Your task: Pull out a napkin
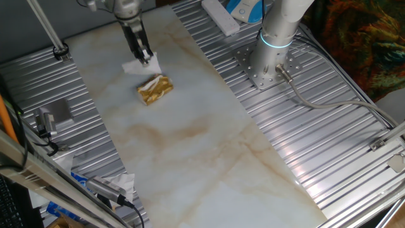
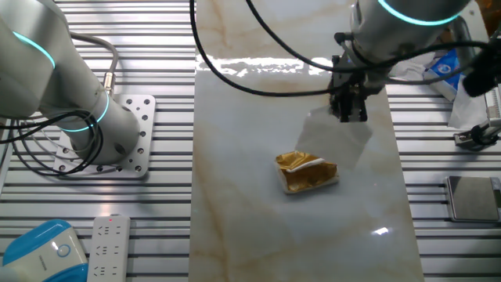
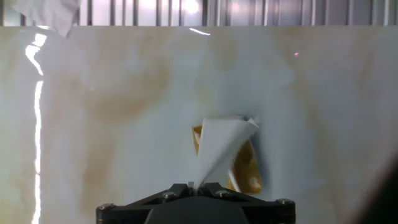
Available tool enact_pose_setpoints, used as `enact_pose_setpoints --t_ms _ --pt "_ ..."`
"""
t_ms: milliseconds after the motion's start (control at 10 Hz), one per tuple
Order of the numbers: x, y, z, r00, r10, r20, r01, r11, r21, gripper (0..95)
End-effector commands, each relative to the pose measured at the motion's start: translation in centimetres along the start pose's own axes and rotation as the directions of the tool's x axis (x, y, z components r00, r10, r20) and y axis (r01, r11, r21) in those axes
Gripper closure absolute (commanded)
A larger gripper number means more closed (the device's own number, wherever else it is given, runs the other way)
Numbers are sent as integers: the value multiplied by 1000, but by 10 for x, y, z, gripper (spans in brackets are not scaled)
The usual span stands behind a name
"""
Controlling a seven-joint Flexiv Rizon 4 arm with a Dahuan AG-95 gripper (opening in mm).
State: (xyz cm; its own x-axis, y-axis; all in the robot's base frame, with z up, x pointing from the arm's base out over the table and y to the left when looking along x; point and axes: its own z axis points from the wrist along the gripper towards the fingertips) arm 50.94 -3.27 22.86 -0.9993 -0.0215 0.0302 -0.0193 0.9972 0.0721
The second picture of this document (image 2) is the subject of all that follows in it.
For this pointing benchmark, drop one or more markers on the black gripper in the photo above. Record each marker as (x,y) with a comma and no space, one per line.
(352,84)

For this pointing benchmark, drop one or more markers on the flat loose white tissue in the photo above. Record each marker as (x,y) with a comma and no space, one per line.
(469,109)

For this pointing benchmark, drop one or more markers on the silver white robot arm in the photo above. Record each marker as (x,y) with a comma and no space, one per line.
(39,58)

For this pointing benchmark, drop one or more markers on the metal clamp stand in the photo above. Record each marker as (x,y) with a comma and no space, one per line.
(475,137)

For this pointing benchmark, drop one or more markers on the gold tissue pack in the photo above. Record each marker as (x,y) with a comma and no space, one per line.
(309,180)

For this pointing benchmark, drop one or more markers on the blue white control device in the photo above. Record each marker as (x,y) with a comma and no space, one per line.
(39,254)

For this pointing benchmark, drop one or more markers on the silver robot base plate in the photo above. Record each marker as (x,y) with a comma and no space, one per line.
(141,117)

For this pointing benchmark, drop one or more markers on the blue tissue pack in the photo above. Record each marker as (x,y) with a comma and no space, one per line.
(446,68)

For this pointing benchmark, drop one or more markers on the silver camera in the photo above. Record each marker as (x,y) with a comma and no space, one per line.
(494,109)

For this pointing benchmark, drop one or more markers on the grey square metal plate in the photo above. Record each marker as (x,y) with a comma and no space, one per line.
(473,197)

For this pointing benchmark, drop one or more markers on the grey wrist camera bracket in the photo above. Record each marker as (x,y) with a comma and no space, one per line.
(462,35)

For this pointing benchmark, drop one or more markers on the white power strip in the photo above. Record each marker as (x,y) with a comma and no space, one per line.
(109,250)

